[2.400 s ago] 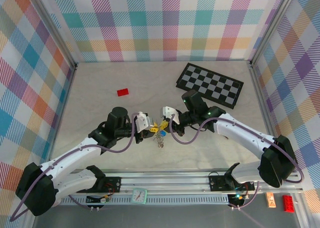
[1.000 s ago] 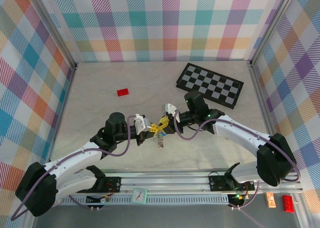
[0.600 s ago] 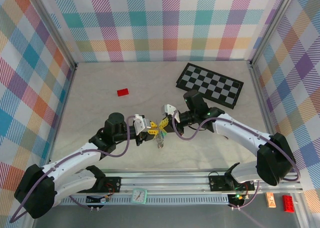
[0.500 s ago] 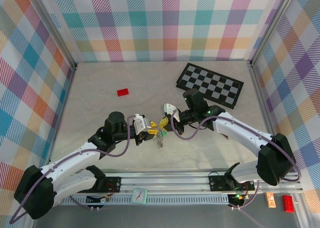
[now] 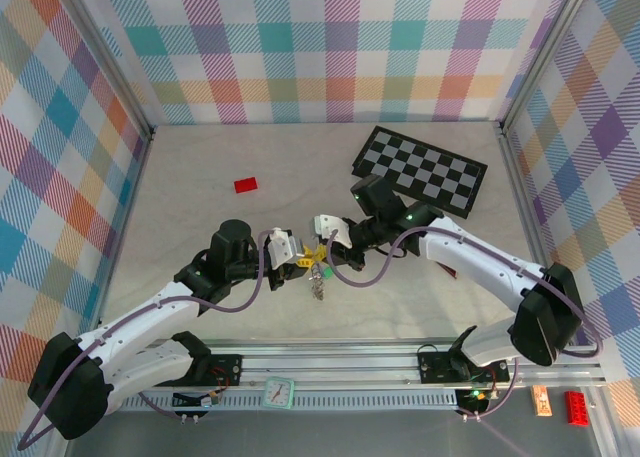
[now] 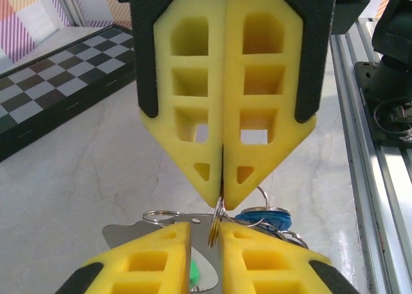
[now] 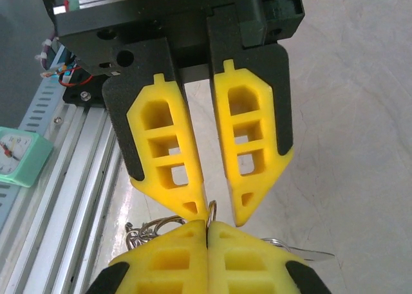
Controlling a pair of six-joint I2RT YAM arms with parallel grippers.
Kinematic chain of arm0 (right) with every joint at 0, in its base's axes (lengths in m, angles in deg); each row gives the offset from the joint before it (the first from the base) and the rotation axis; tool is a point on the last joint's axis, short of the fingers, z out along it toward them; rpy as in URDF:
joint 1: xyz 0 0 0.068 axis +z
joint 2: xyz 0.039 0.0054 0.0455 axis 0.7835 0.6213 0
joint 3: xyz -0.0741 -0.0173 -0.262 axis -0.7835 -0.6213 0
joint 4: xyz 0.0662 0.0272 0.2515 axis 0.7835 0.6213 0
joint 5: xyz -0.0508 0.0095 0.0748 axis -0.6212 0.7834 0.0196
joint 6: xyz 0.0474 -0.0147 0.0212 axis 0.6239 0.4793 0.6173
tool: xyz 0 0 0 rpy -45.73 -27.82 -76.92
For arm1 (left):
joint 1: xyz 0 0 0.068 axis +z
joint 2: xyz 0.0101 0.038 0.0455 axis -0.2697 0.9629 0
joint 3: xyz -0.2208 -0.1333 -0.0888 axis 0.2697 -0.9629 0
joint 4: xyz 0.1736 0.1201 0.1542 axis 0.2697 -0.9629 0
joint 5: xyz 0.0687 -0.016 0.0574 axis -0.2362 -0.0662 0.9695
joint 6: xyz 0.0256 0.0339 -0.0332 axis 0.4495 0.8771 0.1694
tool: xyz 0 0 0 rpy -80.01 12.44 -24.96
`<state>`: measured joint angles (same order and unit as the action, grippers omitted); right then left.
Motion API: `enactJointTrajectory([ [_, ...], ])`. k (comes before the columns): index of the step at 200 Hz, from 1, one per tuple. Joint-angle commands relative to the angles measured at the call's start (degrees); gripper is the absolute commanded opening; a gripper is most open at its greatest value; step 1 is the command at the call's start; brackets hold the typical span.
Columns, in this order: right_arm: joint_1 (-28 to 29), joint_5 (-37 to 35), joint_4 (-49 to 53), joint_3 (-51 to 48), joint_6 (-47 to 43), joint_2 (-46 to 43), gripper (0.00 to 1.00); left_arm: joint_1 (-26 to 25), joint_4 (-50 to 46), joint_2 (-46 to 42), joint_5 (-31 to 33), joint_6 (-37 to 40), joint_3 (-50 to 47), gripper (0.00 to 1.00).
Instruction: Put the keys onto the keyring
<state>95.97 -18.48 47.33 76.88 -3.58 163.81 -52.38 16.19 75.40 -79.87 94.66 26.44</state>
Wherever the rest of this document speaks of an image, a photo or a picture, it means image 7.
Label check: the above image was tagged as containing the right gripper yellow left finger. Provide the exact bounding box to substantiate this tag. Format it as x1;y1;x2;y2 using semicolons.
86;219;210;294

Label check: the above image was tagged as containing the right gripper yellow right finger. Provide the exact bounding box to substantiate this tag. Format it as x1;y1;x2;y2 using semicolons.
207;221;332;294

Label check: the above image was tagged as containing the silver split key ring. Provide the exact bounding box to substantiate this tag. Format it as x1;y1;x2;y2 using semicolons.
207;199;219;227
141;215;187;240
125;221;155;250

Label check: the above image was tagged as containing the mint green alarm clock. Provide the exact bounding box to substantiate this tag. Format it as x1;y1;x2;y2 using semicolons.
0;125;54;188

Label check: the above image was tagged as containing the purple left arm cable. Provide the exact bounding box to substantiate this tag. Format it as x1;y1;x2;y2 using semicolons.
34;30;61;63

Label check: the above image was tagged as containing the small electronics board with wires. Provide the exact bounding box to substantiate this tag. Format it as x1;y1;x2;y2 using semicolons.
40;64;94;89

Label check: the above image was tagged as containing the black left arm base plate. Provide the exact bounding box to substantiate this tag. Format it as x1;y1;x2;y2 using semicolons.
62;78;112;107

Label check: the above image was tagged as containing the aluminium mounting rail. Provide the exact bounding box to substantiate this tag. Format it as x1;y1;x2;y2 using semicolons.
0;91;129;294

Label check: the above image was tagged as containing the grey slotted cable duct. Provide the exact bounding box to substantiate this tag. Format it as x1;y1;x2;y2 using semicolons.
0;44;77;234

